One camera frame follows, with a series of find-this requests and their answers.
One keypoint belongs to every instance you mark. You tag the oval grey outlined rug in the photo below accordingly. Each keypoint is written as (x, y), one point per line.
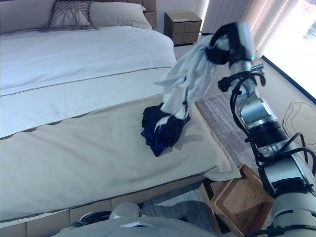
(296, 116)

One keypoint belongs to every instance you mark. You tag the black garment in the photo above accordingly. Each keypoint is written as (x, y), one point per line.
(170, 133)

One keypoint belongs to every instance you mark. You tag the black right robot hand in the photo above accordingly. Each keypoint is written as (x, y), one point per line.
(237, 47)

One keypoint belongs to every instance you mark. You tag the brown woven basket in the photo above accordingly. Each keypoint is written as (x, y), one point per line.
(244, 205)

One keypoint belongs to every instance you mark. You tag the sheer pale curtain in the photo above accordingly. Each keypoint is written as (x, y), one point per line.
(269, 19)

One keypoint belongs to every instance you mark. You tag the plain white pillow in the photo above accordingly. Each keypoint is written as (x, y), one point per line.
(116, 14)

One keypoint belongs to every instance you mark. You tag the plain beige pillow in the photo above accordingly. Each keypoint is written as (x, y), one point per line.
(22, 14)

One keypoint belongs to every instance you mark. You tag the brown nightstand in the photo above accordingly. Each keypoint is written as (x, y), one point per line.
(182, 29)

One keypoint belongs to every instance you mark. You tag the grey patterned cushion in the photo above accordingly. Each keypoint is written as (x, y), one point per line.
(69, 13)

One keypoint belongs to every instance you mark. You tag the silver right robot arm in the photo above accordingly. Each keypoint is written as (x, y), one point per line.
(256, 111)

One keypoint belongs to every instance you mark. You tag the white garment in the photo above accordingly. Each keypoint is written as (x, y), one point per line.
(195, 69)

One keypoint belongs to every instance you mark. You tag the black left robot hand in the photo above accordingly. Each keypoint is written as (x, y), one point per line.
(95, 217)

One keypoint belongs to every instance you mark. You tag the large grey striped rug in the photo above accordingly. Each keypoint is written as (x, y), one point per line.
(222, 123)

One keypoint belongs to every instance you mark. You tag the grey robot torso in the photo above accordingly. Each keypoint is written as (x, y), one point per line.
(160, 229)

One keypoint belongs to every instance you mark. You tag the white duvet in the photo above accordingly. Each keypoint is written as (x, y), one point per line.
(74, 61)

